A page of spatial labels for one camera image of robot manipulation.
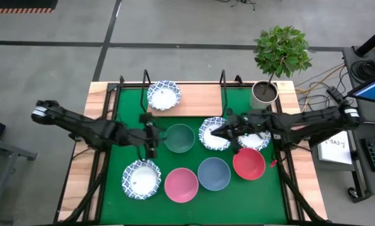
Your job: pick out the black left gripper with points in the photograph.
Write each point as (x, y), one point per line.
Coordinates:
(149, 132)

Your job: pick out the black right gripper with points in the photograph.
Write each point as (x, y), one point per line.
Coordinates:
(240, 124)

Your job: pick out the blue patterned paper bowl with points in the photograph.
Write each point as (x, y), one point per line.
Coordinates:
(141, 180)
(163, 97)
(256, 143)
(207, 142)

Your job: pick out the green plastic bowl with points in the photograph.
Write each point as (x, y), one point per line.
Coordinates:
(181, 139)

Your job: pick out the red plastic bowl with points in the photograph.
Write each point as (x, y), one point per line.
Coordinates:
(250, 164)

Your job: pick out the blue plastic bowl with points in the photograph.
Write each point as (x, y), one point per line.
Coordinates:
(214, 174)

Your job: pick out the pink plastic bowl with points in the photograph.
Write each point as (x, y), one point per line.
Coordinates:
(181, 185)

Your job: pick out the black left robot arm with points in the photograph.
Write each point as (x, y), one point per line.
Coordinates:
(80, 125)

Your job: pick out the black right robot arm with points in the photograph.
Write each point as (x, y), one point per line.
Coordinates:
(300, 124)

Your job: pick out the white plant pot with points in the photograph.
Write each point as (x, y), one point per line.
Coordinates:
(254, 101)

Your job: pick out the small red tag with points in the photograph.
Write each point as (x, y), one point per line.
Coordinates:
(273, 163)

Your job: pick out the green table mat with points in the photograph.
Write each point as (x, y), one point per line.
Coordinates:
(237, 204)

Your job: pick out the small green leafy tree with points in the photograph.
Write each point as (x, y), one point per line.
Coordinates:
(281, 50)

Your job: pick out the white board with writing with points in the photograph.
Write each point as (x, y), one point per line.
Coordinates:
(334, 150)

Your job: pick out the black power strip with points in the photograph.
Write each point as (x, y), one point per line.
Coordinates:
(334, 93)

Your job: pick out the computer monitor with blue screen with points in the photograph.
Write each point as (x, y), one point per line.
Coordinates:
(374, 91)

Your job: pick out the grey metal desk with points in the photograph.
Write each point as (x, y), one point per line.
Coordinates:
(5, 147)

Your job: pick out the black pole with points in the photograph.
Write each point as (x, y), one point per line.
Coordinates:
(372, 40)

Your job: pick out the black mat with hazard stripes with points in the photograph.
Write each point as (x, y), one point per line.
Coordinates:
(17, 3)

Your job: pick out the wooden shelf with black frame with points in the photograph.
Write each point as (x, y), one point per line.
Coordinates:
(199, 100)

